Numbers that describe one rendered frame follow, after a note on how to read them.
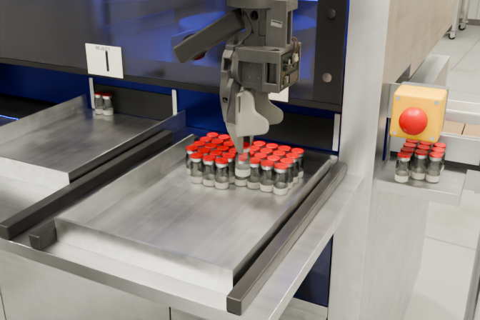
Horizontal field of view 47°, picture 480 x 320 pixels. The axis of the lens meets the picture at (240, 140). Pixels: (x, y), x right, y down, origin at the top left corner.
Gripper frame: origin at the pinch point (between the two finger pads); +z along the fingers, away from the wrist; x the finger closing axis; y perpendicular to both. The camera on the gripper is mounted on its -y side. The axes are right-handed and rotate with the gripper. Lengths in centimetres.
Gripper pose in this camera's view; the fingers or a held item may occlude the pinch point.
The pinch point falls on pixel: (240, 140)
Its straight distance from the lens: 77.6
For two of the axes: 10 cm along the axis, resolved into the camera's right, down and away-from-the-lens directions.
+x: 4.5, -3.2, 8.3
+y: 8.9, 1.7, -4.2
